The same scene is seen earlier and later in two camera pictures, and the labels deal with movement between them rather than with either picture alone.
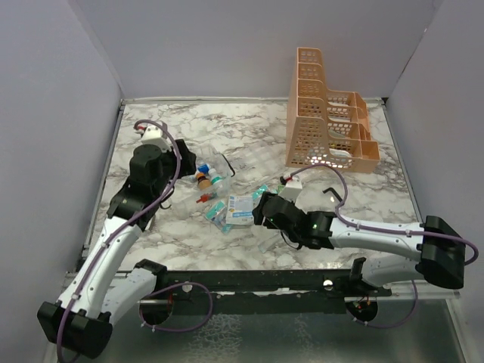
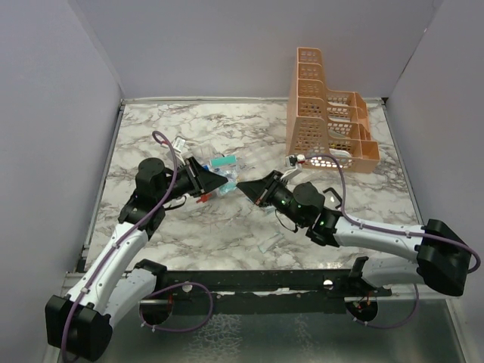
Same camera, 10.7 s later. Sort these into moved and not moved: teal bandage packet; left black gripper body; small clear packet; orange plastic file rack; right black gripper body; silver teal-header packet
Moved: teal bandage packet; silver teal-header packet; right black gripper body; left black gripper body
Not moved: small clear packet; orange plastic file rack
